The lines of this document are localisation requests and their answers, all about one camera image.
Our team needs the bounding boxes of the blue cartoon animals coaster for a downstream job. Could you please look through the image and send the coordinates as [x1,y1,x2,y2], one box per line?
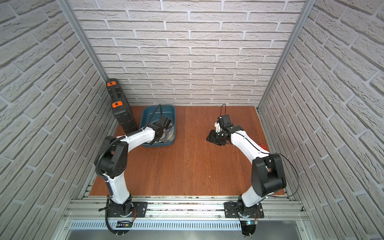
[163,122,175,143]

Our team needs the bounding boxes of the teal storage box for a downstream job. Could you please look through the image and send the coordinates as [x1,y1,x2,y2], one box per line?
[140,105,176,148]

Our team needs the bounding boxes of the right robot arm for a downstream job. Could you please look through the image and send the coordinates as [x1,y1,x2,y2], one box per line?
[207,115,287,209]

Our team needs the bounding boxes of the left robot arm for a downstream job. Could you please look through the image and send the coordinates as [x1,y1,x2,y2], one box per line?
[95,116,173,216]

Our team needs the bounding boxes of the black orange tool case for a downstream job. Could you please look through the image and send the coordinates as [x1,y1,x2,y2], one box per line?
[107,79,138,134]

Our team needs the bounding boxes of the red handled tool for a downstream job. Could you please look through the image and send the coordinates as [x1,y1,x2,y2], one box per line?
[260,145,268,151]

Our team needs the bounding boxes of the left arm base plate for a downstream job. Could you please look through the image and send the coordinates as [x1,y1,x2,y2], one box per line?
[109,202,148,218]

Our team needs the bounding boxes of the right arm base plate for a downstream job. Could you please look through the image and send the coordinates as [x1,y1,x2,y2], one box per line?
[224,201,265,219]

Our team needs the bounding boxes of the aluminium rail frame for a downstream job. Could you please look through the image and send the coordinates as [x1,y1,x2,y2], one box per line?
[62,196,309,231]

